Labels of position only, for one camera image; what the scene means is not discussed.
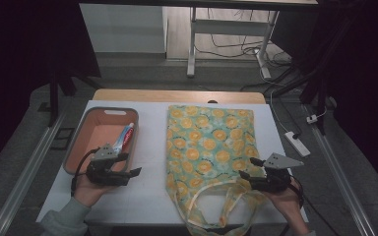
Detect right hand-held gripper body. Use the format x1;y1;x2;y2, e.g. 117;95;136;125
250;152;304;194

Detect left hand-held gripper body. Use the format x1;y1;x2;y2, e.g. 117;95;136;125
86;143;132;187

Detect toothpaste tube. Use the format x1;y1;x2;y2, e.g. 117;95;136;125
111;122;136;155

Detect pink basket with grey rim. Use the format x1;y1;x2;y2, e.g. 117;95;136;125
62;106;140;176

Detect yellow flowered cloth tote bag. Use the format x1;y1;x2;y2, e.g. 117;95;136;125
165;104;268;236

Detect person's left hand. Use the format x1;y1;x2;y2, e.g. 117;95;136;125
73;170;112;208

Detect person's right hand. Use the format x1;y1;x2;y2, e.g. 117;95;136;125
263;178;304;224

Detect white power strip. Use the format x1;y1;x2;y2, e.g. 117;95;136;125
283;131;311;157

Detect black floor socket plate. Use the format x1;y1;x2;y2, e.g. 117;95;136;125
50;127;76;151

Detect wooden table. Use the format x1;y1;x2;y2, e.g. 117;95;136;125
93;88;267;105

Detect black stand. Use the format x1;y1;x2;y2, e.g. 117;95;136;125
47;65;103;128
272;48;334;136

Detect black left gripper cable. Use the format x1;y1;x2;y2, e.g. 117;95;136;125
70;147;100;198

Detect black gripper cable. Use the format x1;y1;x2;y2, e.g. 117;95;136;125
288;176;341;236
70;147;100;198

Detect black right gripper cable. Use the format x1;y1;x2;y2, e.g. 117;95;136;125
288;176;341;236

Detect white cable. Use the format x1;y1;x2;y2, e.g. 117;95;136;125
259;65;291;134

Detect aluminium rail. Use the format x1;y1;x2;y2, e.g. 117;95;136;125
309;126;378;236
0;112;67;236

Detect black floor cables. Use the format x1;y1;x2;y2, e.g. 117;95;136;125
195;8;293;68

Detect white desk frame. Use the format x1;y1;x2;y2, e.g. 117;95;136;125
186;7;281;80

